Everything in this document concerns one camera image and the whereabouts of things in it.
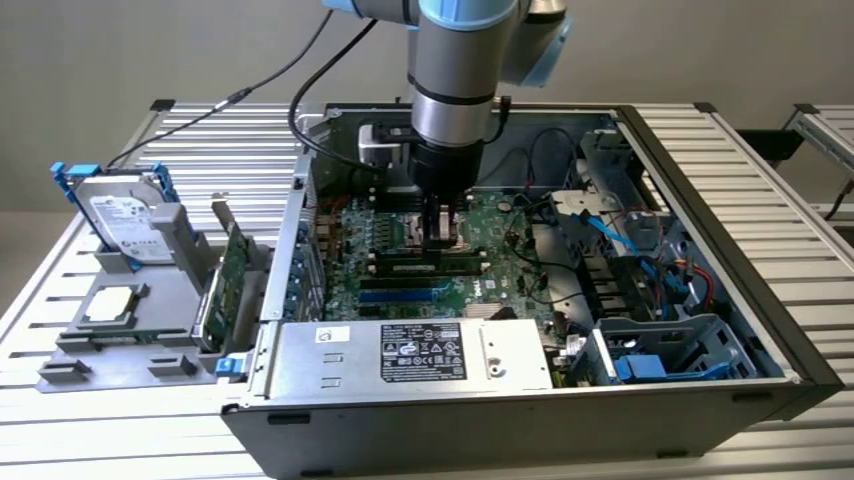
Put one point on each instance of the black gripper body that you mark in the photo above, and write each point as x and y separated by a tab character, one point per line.
443	167

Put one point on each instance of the green RAM stick white label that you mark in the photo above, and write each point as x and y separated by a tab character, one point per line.
414	268

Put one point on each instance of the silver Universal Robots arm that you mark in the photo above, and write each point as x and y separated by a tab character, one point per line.
454	60

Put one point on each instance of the black RAM slot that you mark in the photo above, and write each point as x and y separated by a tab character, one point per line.
400	256

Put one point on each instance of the metal CPU socket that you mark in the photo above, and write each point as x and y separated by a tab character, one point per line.
408	231

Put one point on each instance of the black expansion slot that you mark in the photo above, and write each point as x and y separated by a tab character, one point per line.
396	283

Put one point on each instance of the green motherboard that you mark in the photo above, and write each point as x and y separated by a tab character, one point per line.
494	280

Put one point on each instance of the blue expansion slot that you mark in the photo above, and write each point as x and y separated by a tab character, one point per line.
396	296

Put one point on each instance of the silver chipset heatsink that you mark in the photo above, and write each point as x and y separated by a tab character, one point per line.
490	312

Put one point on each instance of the grey metal disk bay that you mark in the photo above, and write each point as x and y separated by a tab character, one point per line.
601	185

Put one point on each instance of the silver power supply unit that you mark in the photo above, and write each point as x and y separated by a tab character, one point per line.
374	357

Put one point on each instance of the green graphics card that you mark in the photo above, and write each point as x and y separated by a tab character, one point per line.
230	280

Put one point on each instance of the grey metal drive cage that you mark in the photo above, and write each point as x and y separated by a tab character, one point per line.
667	345

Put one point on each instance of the blue case latch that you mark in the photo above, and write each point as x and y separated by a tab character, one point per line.
230	366

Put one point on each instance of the black open PC case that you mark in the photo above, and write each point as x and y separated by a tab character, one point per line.
507	430

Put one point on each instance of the silver hard disk drive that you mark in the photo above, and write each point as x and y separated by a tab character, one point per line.
123	215

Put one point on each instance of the silver CPU chip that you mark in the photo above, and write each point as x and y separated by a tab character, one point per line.
115	303

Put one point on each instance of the grey plastic parts rack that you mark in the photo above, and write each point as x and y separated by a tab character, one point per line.
127	345

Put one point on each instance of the metal slat side table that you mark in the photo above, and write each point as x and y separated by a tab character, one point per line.
823	130

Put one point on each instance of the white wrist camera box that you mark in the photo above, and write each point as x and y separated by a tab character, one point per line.
380	142

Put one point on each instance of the blue disk bracket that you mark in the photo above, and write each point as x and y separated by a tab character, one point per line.
160	182

